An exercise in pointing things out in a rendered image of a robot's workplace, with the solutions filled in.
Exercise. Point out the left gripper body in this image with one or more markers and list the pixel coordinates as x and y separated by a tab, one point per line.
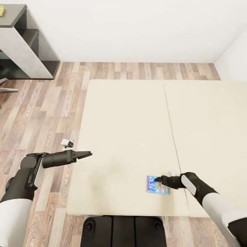
63	158

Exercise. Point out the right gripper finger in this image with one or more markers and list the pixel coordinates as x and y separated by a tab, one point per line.
158	179

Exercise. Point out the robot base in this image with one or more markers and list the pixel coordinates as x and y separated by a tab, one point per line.
123	231

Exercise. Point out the board game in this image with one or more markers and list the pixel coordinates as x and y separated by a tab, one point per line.
155	187

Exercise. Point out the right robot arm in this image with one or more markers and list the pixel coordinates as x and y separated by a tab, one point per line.
230	219

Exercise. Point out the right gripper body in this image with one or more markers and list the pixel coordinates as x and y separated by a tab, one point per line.
169	181

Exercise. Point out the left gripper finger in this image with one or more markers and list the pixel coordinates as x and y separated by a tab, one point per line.
77	154
85	156

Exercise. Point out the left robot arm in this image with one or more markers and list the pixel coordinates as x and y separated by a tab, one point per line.
16	203

